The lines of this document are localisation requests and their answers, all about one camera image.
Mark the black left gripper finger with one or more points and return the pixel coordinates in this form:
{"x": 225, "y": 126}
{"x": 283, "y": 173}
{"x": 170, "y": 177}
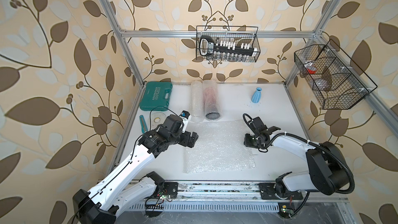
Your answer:
{"x": 192, "y": 139}
{"x": 184, "y": 140}

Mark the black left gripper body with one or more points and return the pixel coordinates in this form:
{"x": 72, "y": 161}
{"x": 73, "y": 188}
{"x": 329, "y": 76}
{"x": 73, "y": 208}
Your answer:
{"x": 173, "y": 138}

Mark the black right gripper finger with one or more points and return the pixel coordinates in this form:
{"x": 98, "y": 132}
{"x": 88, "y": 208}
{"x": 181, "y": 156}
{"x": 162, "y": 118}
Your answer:
{"x": 250, "y": 141}
{"x": 261, "y": 144}

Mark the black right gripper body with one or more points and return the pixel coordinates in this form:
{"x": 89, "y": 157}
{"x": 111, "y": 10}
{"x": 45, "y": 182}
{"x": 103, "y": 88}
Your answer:
{"x": 256, "y": 135}

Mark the bubble wrap sheet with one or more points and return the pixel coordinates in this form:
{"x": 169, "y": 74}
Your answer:
{"x": 220, "y": 147}

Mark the clear bubble wrap roll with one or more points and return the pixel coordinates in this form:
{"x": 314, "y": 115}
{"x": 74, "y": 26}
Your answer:
{"x": 197, "y": 102}

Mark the light blue vase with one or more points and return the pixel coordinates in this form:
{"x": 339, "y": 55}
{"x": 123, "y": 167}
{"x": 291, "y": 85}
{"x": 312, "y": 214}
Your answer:
{"x": 256, "y": 95}

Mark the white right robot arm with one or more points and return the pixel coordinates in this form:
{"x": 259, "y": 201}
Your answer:
{"x": 327, "y": 172}

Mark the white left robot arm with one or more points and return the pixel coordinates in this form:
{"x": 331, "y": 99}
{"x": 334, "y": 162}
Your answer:
{"x": 109, "y": 198}

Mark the bubble wrapped red vase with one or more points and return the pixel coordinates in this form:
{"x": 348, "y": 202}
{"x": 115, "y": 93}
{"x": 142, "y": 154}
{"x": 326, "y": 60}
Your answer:
{"x": 210, "y": 99}

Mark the clear tape roll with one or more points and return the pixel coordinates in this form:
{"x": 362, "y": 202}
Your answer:
{"x": 157, "y": 118}

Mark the green plastic tool case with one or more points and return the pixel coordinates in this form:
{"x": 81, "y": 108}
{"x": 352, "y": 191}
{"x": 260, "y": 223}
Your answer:
{"x": 156, "y": 96}

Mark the red item in basket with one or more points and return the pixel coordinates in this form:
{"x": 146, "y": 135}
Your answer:
{"x": 309, "y": 68}

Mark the black socket tool set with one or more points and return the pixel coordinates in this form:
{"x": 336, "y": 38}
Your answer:
{"x": 208, "y": 46}

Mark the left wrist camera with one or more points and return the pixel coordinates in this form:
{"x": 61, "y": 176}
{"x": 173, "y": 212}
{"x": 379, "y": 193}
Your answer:
{"x": 186, "y": 117}

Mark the aluminium frame rail base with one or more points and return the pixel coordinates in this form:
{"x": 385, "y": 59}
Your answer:
{"x": 154, "y": 198}

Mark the black wire basket right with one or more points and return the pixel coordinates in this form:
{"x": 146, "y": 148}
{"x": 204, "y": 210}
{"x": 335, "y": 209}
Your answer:
{"x": 341, "y": 81}

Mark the black wire basket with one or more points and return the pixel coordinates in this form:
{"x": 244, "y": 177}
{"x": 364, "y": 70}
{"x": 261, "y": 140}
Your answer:
{"x": 232, "y": 33}
{"x": 341, "y": 81}

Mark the black wire basket back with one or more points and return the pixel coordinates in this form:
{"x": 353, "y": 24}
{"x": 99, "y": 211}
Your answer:
{"x": 232, "y": 33}

